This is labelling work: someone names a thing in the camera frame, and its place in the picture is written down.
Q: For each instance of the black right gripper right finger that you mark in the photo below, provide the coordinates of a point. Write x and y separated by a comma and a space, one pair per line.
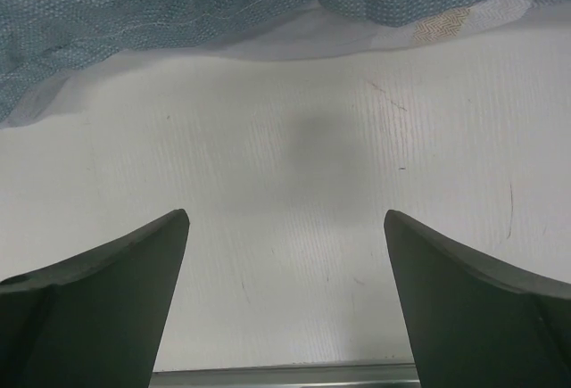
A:
473, 320

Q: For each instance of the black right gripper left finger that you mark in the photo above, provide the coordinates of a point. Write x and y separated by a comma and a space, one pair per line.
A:
95, 319

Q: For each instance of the aluminium front rail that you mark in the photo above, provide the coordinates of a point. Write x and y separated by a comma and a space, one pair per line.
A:
347, 375

